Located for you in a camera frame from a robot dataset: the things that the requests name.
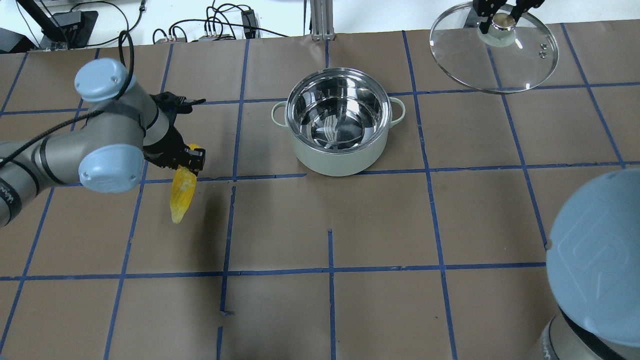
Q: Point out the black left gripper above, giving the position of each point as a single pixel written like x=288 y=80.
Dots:
x=167 y=148

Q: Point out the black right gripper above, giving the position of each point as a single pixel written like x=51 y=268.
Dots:
x=484 y=11

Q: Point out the glass pot lid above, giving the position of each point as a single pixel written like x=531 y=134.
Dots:
x=509 y=59

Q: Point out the yellow corn cob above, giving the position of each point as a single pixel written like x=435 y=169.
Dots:
x=182 y=191

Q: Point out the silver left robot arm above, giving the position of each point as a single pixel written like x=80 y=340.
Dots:
x=124 y=127

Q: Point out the pale green metal pot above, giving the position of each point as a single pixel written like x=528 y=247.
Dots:
x=338 y=120

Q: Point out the black power adapter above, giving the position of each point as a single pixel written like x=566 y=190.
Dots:
x=249 y=22

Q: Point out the black camera stand base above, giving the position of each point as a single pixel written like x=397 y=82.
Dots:
x=60 y=31

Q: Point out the aluminium frame post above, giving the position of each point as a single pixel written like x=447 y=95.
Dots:
x=322 y=20

